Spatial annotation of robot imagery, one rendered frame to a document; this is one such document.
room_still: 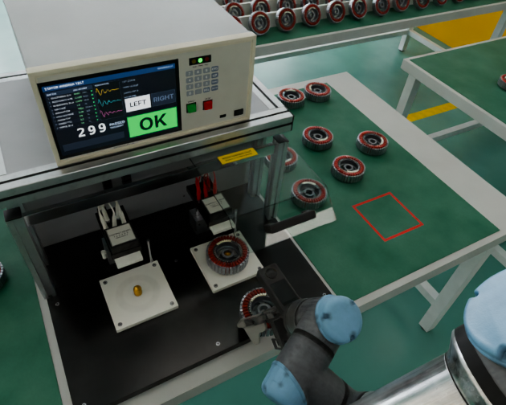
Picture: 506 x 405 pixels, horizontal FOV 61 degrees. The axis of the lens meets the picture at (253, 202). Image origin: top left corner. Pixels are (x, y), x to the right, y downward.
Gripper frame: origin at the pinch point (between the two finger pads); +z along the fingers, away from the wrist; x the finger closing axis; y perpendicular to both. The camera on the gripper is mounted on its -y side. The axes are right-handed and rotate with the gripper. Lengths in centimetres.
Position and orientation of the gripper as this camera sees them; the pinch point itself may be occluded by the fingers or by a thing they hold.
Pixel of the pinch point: (263, 310)
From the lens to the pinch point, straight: 102.8
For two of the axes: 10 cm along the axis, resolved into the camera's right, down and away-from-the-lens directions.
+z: -3.2, 2.5, 9.1
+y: 3.6, 9.2, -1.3
